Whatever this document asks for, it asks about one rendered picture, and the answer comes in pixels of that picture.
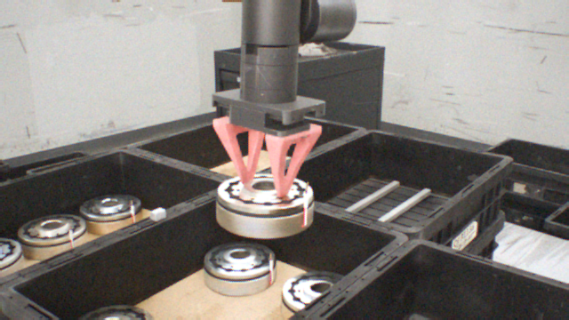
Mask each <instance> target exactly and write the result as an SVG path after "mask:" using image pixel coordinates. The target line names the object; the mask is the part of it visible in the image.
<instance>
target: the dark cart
mask: <svg viewBox="0 0 569 320"><path fill-rule="evenodd" d="M313 43H314V44H315V45H316V46H319V45H321V43H323V44H324V46H325V47H329V48H332V49H334V50H335V51H336V52H334V53H329V54H326V55H325V56H299V66H298V84H297V96H301V97H305V98H310V99H314V100H322V101H325V115H324V116H320V117H316V119H321V120H325V121H331V122H335V123H340V124H349V125H354V126H358V127H363V128H365V129H366V130H367V131H368V130H377V131H380V130H381V103H382V86H383V69H384V55H385V47H382V46H375V45H368V44H360V43H352V42H344V41H324V42H313ZM213 53H214V74H215V93H217V92H226V91H233V89H238V88H240V64H241V47H240V48H234V49H227V50H219V51H214V52H213ZM227 110H230V108H224V107H221V106H218V107H216V119H220V118H223V117H225V116H227Z"/></svg>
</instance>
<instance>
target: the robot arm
mask: <svg viewBox="0 0 569 320"><path fill-rule="evenodd" d="M221 1H222V2H223V3H242V19H241V42H245V43H241V64H240V88H238V89H233V91H226V92H217V93H213V94H212V106H213V107H218V106H221V107H224V108H230V110H227V116H225V117H223V118H220V119H215V120H213V127H214V129H215V131H216V132H217V133H218V135H219V138H220V140H221V142H222V144H223V146H224V148H225V149H226V150H227V152H228V153H229V155H230V156H231V159H232V162H233V164H234V166H235V168H236V171H237V174H238V176H239V178H240V180H241V183H242V185H244V184H245V183H246V182H247V181H248V180H252V179H254V176H255V173H256V170H257V166H258V162H259V157H260V151H261V147H262V142H263V139H264V134H265V133H266V137H265V141H266V145H267V150H268V159H269V163H270V167H271V171H272V176H274V181H275V186H276V192H277V196H278V197H282V196H286V195H288V194H289V191H290V189H291V187H292V184H293V181H294V178H296V176H297V174H298V171H299V169H300V168H301V165H302V163H303V162H304V160H305V159H306V156H307V154H308V153H309V151H310V150H311V148H312V147H313V145H314V144H315V142H316V140H317V138H319V137H320V134H321V133H322V126H320V125H315V124H308V123H303V122H304V114H310V115H311V117H314V118H316V117H320V116H324V115H325V101H322V100H314V99H310V98H305V97H301V96H297V84H298V66H299V49H300V43H313V42H324V41H336V40H342V39H344V38H346V37H347V36H349V35H350V33H351V32H352V31H353V29H354V27H355V25H356V20H357V6H356V3H355V0H221ZM278 121H281V122H283V123H282V124H278ZM245 131H248V157H247V165H246V168H245V165H244V160H243V157H242V154H241V151H240V148H239V146H238V143H237V140H236V135H237V134H238V133H240V132H245ZM294 143H297V145H296V148H294V151H293V156H292V160H291V162H290V165H289V168H288V171H287V174H286V176H285V160H286V152H287V150H288V149H289V147H290V145H292V144H294Z"/></svg>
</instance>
